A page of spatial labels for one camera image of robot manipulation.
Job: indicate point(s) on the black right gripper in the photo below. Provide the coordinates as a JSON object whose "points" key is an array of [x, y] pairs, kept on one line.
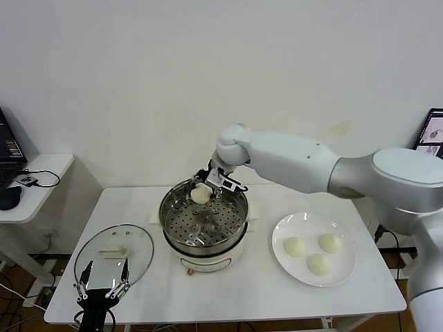
{"points": [[204, 175]]}

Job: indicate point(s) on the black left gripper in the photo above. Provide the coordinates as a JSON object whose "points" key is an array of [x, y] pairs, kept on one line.
{"points": [[97, 301]]}

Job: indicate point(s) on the white steamed baozi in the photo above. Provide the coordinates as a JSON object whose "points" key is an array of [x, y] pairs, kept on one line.
{"points": [[295, 246], [319, 264], [200, 193], [330, 242]]}

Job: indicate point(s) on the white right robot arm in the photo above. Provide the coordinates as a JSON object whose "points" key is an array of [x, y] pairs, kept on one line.
{"points": [[294, 155]]}

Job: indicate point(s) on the stainless steel steamer pot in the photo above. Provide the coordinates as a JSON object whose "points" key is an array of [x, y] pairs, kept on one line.
{"points": [[207, 224]]}

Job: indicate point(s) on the white electric cooker base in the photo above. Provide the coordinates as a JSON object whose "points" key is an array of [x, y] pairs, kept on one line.
{"points": [[204, 264]]}

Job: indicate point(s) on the white round plate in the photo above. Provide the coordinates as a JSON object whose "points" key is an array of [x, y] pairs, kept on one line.
{"points": [[311, 228]]}

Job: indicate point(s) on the white side desk with mouse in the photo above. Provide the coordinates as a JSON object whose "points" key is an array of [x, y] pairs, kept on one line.
{"points": [[45, 180]]}

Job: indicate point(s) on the black computer mouse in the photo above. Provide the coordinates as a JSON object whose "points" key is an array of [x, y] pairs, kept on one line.
{"points": [[9, 198]]}

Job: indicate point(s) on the small black usb hub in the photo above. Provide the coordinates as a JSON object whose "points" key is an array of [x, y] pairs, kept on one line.
{"points": [[28, 180]]}

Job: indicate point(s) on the black laptop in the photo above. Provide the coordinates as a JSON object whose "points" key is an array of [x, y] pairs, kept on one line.
{"points": [[7, 148]]}

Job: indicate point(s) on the grey laptop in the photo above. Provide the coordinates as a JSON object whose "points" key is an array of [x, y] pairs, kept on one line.
{"points": [[431, 131]]}

